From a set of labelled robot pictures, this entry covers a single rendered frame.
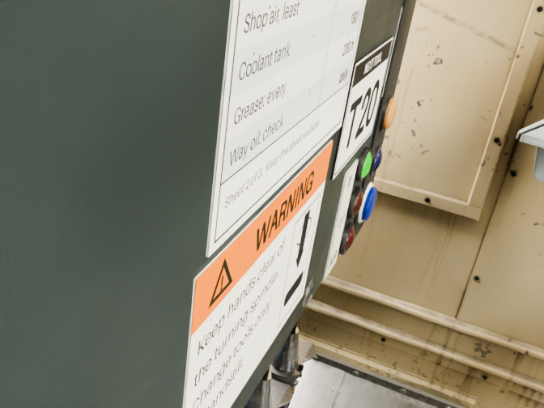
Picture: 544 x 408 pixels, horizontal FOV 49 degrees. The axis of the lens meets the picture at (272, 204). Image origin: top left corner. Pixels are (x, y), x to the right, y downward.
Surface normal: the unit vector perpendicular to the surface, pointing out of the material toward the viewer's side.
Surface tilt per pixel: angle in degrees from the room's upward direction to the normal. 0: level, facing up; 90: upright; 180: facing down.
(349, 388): 24
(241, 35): 90
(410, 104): 90
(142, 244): 90
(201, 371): 90
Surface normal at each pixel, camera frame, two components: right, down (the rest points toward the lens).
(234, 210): 0.92, 0.29
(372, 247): -0.38, 0.39
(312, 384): -0.03, -0.65
